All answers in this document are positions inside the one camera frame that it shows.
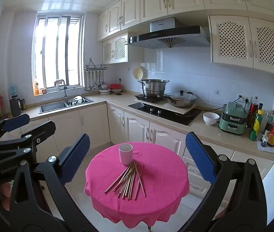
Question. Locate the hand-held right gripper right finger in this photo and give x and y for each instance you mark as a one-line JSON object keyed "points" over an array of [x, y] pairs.
{"points": [[200, 159]]}

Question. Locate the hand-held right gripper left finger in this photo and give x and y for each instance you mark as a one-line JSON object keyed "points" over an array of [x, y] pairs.
{"points": [[76, 159]]}

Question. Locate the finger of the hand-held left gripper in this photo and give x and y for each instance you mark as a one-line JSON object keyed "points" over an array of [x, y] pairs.
{"points": [[17, 121], [42, 131]]}

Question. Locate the white cup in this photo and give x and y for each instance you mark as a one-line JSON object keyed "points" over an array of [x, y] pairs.
{"points": [[125, 156]]}

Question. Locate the pile of wooden chopsticks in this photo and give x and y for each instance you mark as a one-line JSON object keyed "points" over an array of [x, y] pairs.
{"points": [[128, 176]]}

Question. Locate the row of hanging metal utensils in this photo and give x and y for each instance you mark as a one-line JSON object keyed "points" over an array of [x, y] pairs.
{"points": [[93, 82]]}

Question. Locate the person's left hand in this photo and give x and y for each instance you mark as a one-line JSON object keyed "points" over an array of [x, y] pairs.
{"points": [[5, 194]]}

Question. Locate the black electric kettle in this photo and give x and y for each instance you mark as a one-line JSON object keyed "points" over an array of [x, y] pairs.
{"points": [[15, 107]]}

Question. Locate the small yellow labelled bottle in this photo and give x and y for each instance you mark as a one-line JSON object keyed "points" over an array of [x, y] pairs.
{"points": [[23, 104]]}

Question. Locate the steel kitchen sink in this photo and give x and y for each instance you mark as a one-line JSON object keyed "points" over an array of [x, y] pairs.
{"points": [[52, 106]]}

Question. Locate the teal box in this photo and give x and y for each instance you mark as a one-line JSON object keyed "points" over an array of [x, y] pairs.
{"points": [[13, 91]]}

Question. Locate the orange bottle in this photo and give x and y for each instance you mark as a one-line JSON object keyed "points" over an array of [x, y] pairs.
{"points": [[36, 89]]}

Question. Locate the pink tablecloth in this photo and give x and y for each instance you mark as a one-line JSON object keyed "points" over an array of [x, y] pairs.
{"points": [[161, 174]]}

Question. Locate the white bowl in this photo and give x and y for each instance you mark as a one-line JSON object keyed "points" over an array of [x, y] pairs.
{"points": [[210, 119]]}

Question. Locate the metal sink faucet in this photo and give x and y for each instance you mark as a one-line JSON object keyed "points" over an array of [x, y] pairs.
{"points": [[65, 94]]}

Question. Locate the white plate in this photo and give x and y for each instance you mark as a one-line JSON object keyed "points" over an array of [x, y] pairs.
{"points": [[77, 99]]}

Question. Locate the green countertop appliance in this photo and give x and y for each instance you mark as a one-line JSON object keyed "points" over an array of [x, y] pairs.
{"points": [[233, 125]]}

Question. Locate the grey rag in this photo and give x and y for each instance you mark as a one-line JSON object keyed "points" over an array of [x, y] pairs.
{"points": [[59, 82]]}

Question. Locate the black glass gas hob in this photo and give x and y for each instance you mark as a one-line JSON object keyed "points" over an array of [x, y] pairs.
{"points": [[168, 117]]}

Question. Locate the steel wok with lid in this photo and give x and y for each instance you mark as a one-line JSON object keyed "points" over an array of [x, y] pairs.
{"points": [[183, 101]]}

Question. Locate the cream board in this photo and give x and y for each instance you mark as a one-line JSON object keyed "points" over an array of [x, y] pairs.
{"points": [[166, 108]]}

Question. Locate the cluster of condiment bottles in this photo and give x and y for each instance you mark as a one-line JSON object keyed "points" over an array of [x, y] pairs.
{"points": [[256, 128]]}

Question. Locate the cream base cabinets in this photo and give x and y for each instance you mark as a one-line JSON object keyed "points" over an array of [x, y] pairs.
{"points": [[137, 130]]}

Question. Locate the white mat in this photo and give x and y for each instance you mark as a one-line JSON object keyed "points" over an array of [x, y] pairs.
{"points": [[270, 149]]}

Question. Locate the stack of white dishes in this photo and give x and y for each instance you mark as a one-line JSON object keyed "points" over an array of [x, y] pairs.
{"points": [[104, 90]]}

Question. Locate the kitchen window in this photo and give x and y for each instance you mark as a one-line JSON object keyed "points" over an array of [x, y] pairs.
{"points": [[52, 53]]}

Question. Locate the black induction cooker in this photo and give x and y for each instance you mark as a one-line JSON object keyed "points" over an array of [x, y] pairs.
{"points": [[149, 99]]}

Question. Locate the red food container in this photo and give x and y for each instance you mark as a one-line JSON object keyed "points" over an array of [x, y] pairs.
{"points": [[115, 87]]}

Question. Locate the steel stock pot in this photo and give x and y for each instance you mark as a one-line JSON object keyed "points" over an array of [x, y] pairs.
{"points": [[154, 89]]}

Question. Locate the cream perforated steamer tray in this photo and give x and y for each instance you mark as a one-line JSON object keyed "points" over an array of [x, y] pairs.
{"points": [[139, 73]]}

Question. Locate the small lattice door cabinet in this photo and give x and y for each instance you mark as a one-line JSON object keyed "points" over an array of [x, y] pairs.
{"points": [[115, 48]]}

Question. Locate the large lattice door cabinet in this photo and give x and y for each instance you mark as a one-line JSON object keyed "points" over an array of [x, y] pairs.
{"points": [[245, 43]]}

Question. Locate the range hood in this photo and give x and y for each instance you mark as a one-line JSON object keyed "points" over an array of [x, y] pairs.
{"points": [[175, 32]]}

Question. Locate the white wall outlet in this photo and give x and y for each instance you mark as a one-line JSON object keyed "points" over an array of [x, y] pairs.
{"points": [[245, 99]]}

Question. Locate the metal wall rack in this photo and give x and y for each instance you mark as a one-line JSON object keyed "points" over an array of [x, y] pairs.
{"points": [[95, 67]]}

